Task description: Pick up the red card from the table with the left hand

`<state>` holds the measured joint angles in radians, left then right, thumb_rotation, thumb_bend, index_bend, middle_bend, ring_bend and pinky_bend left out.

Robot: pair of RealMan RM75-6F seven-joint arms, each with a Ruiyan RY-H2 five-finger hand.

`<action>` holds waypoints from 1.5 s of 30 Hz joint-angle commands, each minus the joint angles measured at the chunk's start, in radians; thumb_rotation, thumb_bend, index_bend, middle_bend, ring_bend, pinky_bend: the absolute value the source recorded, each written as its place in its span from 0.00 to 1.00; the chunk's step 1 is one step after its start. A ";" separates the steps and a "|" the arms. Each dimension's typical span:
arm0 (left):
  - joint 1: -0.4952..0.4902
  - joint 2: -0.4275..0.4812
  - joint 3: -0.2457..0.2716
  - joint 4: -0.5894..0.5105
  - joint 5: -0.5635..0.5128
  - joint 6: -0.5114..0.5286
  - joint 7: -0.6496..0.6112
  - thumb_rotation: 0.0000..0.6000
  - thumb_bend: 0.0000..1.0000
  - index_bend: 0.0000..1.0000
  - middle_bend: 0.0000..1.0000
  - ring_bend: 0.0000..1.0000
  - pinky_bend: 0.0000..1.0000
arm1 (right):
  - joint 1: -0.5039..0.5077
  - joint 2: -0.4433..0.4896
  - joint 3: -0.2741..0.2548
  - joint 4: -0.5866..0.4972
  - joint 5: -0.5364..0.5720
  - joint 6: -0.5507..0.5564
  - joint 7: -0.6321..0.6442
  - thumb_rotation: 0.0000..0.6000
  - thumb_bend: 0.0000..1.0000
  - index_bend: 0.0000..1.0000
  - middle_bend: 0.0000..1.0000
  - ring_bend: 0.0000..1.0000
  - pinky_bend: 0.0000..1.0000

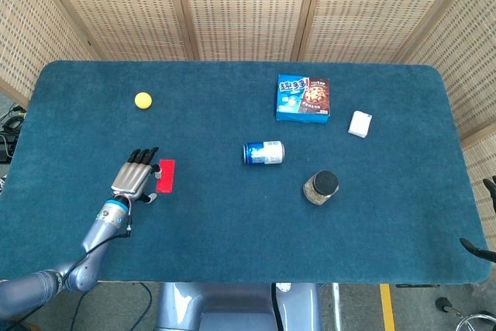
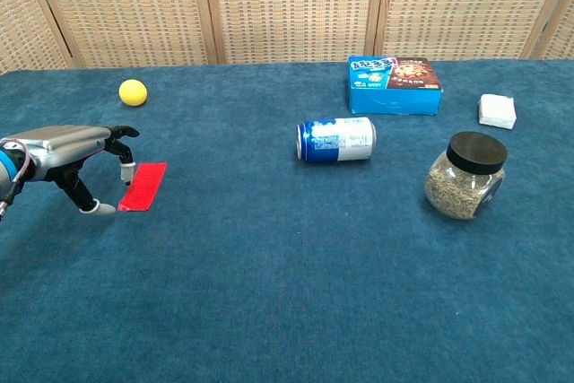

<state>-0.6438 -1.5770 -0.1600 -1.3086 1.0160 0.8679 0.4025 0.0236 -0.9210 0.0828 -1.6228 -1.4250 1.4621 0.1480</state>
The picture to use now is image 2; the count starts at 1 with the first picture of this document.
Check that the woven folding screen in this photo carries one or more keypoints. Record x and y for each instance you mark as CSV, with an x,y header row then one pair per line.
x,y
287,6

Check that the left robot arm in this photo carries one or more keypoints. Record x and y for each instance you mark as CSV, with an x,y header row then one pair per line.
x,y
6,172

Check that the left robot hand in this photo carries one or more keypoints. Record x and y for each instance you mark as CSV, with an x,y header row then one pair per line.
x,y
63,145

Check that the blue table cloth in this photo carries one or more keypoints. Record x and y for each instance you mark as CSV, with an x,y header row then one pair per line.
x,y
269,266

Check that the glass jar with black lid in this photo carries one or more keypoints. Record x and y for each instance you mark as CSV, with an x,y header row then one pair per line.
x,y
466,181

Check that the blue cookie box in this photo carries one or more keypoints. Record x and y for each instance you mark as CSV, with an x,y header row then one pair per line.
x,y
392,91

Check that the blue and white can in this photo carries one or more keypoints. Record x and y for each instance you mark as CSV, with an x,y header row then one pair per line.
x,y
336,139

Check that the yellow ball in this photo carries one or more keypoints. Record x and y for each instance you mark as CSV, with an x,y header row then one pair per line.
x,y
133,93

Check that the white tissue pack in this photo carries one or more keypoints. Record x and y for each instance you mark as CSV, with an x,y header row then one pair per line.
x,y
497,109

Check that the red rectangle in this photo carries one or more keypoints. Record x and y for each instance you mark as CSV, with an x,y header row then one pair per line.
x,y
144,185

